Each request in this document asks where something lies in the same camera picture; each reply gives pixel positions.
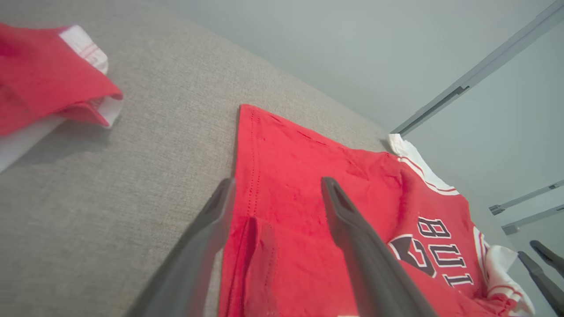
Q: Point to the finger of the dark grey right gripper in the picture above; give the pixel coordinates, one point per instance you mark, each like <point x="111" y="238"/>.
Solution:
<point x="551" y="259"/>
<point x="544" y="281"/>

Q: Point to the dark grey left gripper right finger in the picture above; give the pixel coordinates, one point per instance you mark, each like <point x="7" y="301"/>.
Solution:
<point x="370" y="273"/>

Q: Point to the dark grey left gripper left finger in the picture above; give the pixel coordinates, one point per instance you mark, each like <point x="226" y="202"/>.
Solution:
<point x="194" y="264"/>

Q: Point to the red Bulls jersey shirt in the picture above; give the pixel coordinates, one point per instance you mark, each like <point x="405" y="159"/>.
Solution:
<point x="299" y="176"/>

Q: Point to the red Bulls shorts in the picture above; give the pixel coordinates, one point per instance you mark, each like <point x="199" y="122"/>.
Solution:
<point x="39" y="79"/>

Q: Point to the grey fabric sofa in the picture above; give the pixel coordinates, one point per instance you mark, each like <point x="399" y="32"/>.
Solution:
<point x="132" y="198"/>

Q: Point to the grey partition post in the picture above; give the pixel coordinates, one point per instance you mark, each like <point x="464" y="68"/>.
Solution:
<point x="493" y="64"/>
<point x="528" y="219"/>
<point x="524" y="197"/>

